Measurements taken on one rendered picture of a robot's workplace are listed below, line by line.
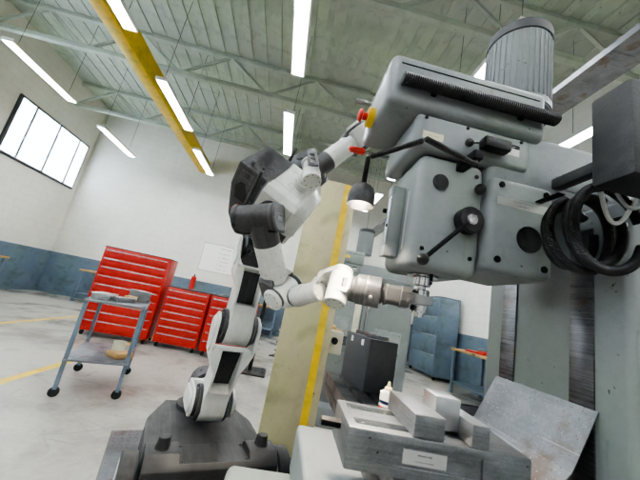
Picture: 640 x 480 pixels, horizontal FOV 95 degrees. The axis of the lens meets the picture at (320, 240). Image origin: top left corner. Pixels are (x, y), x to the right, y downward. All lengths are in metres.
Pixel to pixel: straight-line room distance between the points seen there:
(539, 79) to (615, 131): 0.43
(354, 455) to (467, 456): 0.21
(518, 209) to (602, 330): 0.34
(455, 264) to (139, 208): 10.79
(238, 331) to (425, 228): 0.85
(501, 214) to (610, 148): 0.24
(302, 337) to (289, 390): 0.41
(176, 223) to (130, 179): 2.12
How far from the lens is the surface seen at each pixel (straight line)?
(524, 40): 1.31
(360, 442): 0.64
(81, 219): 11.89
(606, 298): 0.98
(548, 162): 1.07
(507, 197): 0.93
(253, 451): 1.36
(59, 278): 11.83
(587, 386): 0.99
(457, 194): 0.87
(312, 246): 2.56
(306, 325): 2.53
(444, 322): 8.18
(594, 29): 7.03
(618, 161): 0.82
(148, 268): 5.84
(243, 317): 1.29
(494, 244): 0.87
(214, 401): 1.45
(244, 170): 1.08
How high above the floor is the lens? 1.17
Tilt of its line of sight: 13 degrees up
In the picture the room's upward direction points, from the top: 11 degrees clockwise
